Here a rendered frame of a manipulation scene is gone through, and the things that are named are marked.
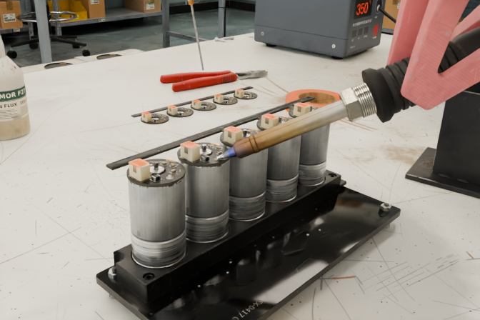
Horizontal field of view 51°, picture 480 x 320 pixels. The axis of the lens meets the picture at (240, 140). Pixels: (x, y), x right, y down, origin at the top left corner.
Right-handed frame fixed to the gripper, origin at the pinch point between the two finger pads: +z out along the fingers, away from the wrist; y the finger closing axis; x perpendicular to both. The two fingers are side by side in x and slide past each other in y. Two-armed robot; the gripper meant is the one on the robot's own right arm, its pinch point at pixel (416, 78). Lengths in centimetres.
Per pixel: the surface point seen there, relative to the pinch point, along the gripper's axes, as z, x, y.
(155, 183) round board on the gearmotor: 8.9, -7.7, 2.4
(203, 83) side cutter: 13.2, -4.2, -31.8
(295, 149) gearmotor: 6.5, -1.3, -3.8
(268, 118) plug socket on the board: 5.7, -3.5, -3.8
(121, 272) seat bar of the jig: 13.6, -6.9, 2.4
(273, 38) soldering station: 8, 3, -52
